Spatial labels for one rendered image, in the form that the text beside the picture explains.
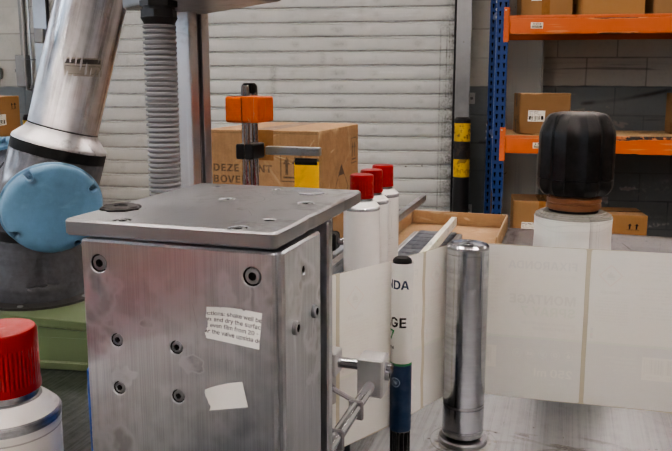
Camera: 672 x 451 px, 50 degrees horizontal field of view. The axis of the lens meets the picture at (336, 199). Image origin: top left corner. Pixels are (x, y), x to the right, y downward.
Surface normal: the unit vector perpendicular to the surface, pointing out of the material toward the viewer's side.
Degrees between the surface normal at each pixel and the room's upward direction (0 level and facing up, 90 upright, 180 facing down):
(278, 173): 90
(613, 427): 0
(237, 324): 90
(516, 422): 0
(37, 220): 101
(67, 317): 4
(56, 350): 90
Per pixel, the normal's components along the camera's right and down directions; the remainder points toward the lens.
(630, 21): -0.14, 0.15
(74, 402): 0.00, -0.99
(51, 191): 0.44, 0.33
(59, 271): 0.73, -0.13
